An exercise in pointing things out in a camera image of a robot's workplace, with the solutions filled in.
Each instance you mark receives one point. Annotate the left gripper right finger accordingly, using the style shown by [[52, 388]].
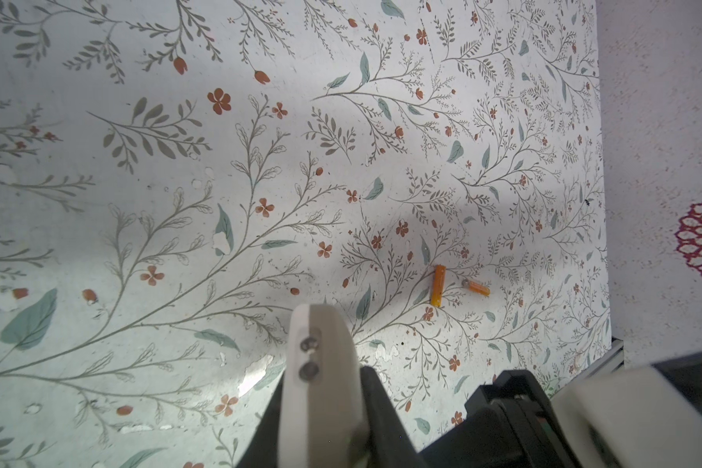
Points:
[[390, 445]]

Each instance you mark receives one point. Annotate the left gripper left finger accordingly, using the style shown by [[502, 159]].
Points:
[[262, 451]]

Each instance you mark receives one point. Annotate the white remote control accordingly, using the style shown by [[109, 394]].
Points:
[[323, 419]]

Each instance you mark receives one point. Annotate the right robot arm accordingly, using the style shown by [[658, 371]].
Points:
[[650, 416]]

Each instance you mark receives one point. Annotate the orange battery right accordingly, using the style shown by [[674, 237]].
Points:
[[475, 287]]

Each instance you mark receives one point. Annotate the orange battery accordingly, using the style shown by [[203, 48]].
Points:
[[438, 286], [475, 287]]

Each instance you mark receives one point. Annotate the orange battery left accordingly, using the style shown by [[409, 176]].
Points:
[[438, 286]]

